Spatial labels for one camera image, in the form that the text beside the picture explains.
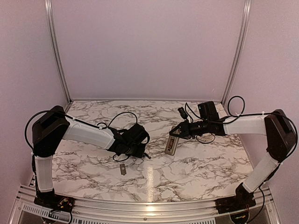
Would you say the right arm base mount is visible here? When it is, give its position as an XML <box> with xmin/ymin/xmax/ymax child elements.
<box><xmin>215</xmin><ymin>196</ymin><xmax>256</xmax><ymax>214</ymax></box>

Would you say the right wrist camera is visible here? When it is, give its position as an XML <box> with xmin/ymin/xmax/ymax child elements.
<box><xmin>178</xmin><ymin>107</ymin><xmax>191</xmax><ymax>122</ymax></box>

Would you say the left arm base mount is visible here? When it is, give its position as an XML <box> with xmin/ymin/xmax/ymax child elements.
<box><xmin>34</xmin><ymin>195</ymin><xmax>75</xmax><ymax>212</ymax></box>

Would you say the front aluminium rail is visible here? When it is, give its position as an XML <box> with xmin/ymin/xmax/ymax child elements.
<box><xmin>8</xmin><ymin>186</ymin><xmax>281</xmax><ymax>224</ymax></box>

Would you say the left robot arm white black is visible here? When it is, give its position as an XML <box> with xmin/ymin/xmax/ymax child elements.
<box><xmin>32</xmin><ymin>105</ymin><xmax>150</xmax><ymax>208</ymax></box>

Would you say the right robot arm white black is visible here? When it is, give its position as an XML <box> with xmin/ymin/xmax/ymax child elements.
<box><xmin>169</xmin><ymin>101</ymin><xmax>298</xmax><ymax>209</ymax></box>

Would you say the right aluminium frame post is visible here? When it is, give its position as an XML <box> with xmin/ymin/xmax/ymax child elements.
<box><xmin>221</xmin><ymin>0</ymin><xmax>252</xmax><ymax>105</ymax></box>

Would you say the black battery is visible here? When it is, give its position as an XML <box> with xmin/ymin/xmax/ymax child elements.
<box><xmin>143</xmin><ymin>153</ymin><xmax>152</xmax><ymax>159</ymax></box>

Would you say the left aluminium frame post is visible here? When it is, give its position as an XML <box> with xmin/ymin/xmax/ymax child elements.
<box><xmin>44</xmin><ymin>0</ymin><xmax>72</xmax><ymax>104</ymax></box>

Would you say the white remote control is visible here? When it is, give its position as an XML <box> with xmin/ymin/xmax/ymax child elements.
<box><xmin>164</xmin><ymin>135</ymin><xmax>179</xmax><ymax>156</ymax></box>

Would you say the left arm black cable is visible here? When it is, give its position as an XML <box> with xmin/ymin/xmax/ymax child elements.
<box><xmin>25</xmin><ymin>109</ymin><xmax>150</xmax><ymax>163</ymax></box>

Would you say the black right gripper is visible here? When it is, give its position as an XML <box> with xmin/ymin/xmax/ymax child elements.
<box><xmin>170</xmin><ymin>119</ymin><xmax>210</xmax><ymax>139</ymax></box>

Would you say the aluminium frame post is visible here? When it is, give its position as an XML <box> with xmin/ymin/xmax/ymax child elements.
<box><xmin>221</xmin><ymin>0</ymin><xmax>252</xmax><ymax>105</ymax></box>
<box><xmin>44</xmin><ymin>0</ymin><xmax>72</xmax><ymax>104</ymax></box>

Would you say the grey battery cover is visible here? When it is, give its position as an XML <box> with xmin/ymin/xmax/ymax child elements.
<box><xmin>120</xmin><ymin>164</ymin><xmax>127</xmax><ymax>175</ymax></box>

